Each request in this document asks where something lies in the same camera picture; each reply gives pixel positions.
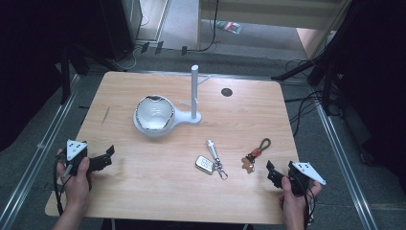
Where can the white bowl with silver rim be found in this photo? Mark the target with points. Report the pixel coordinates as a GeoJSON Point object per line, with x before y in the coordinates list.
{"type": "Point", "coordinates": [154, 111]}

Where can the colourful packet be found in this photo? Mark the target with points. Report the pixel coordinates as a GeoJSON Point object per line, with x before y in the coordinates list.
{"type": "Point", "coordinates": [230, 27]}

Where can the aluminium floor rail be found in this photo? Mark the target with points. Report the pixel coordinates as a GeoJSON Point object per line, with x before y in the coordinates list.
{"type": "Point", "coordinates": [41, 147]}
{"type": "Point", "coordinates": [344, 166]}

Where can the person's right hand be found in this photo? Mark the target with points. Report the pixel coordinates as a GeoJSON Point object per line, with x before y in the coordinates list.
{"type": "Point", "coordinates": [295, 204]}

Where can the dark cabinet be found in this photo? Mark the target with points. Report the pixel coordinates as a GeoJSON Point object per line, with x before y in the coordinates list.
{"type": "Point", "coordinates": [119, 25]}

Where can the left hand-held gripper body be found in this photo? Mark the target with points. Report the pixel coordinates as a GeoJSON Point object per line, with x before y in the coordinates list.
{"type": "Point", "coordinates": [76, 150]}

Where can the person's left hand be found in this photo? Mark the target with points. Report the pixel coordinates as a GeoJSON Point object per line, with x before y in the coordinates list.
{"type": "Point", "coordinates": [75, 188]}

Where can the beige wooden furniture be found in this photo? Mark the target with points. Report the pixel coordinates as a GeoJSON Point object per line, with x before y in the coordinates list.
{"type": "Point", "coordinates": [255, 12]}

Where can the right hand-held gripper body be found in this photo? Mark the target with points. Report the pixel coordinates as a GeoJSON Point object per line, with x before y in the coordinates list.
{"type": "Point", "coordinates": [300, 179]}

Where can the black metal stand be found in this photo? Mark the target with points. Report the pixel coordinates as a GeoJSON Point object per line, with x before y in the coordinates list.
{"type": "Point", "coordinates": [65, 76]}
{"type": "Point", "coordinates": [319, 68]}

